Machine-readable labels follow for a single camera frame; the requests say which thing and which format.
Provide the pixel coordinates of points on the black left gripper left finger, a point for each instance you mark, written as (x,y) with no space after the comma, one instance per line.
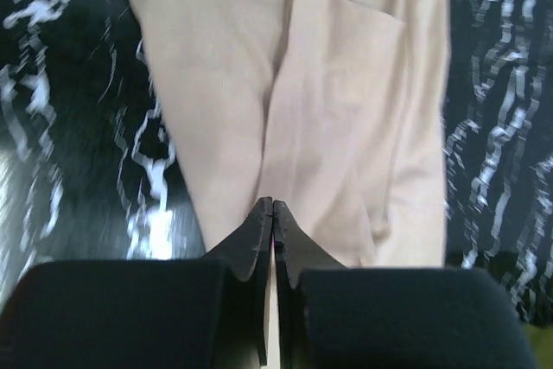
(210,312)

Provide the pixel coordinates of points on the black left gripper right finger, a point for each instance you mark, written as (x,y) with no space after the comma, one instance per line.
(331,316)

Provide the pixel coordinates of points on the beige t shirt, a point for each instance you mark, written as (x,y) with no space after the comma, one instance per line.
(332,106)

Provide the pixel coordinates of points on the olive green plastic bin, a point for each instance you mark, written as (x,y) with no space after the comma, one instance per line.
(541,340)

